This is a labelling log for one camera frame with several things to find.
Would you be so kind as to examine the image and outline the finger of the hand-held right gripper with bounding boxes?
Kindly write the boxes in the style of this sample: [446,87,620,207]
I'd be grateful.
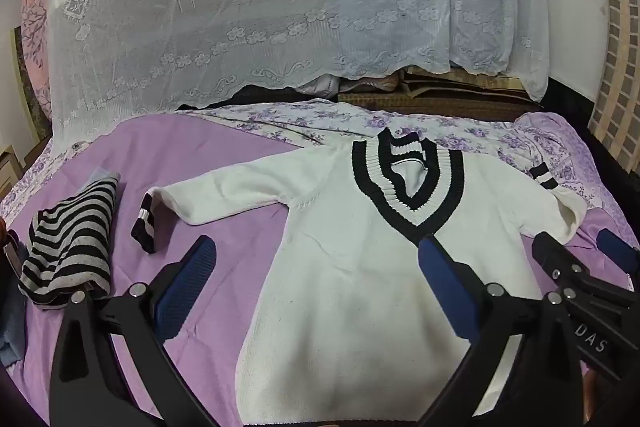
[597,228,640,270]
[531,231,640,308]

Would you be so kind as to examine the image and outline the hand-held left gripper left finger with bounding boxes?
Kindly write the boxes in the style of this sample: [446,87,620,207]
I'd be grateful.
[50,234,217,427]

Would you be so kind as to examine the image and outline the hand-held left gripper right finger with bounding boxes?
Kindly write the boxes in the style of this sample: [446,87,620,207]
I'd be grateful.
[417,234,586,427]

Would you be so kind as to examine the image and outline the white sweater with black stripes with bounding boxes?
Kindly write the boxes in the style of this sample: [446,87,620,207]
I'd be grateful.
[131,127,588,427]

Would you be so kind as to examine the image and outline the black and grey striped garment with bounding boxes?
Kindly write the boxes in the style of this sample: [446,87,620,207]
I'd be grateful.
[19,171,122,310]

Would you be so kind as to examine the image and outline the purple blanket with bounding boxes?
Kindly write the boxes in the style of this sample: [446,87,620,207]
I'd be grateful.
[7,112,640,427]

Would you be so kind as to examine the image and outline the blue jeans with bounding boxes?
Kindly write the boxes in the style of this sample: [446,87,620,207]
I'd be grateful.
[0,232,28,368]

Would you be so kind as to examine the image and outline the purple floral bedsheet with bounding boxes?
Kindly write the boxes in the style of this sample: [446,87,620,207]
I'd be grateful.
[0,99,621,218]

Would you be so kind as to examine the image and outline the white lace mosquito net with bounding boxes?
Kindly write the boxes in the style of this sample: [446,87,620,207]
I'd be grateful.
[47,0,551,140]

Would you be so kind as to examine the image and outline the pink floral cloth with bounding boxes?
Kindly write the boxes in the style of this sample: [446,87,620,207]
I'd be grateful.
[20,0,56,118]

